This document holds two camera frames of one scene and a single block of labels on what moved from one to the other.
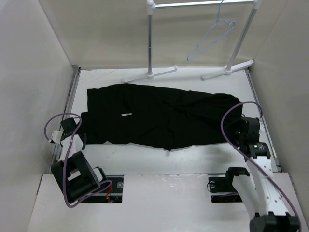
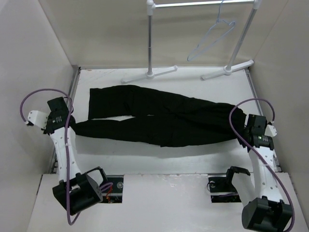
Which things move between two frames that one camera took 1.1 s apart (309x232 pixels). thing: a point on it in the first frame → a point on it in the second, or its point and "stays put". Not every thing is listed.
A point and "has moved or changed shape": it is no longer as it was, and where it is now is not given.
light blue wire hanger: x=207 y=33 stays put
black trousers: x=168 y=117 has moved or changed shape
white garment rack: x=228 y=70 stays put
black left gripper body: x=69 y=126 → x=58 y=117
